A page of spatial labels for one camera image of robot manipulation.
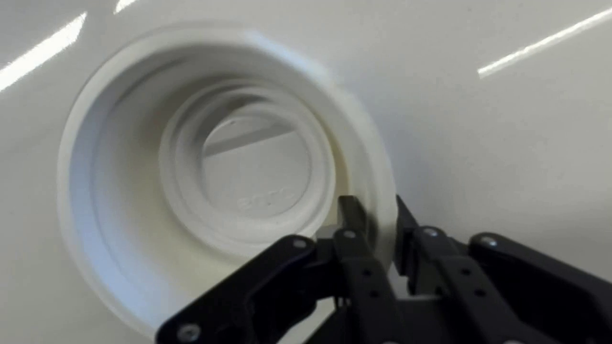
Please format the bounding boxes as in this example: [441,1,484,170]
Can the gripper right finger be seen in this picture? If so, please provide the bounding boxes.
[393,195,612,344]

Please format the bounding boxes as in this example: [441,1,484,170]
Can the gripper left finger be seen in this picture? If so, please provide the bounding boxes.
[156,195,405,344]

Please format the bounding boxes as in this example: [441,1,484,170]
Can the white bowl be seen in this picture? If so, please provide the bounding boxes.
[56,24,398,339]

